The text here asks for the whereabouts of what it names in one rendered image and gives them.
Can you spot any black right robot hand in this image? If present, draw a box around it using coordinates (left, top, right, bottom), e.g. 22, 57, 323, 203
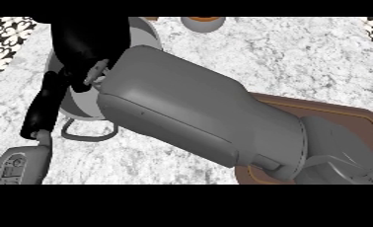
34, 16, 133, 94

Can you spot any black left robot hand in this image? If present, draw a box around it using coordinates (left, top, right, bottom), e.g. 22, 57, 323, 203
19, 70, 69, 140

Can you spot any brown wooden tray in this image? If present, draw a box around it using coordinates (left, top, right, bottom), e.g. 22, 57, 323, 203
232, 92, 373, 186

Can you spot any grey cup with orange content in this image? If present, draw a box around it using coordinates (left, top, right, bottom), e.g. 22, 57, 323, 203
180, 16, 227, 35

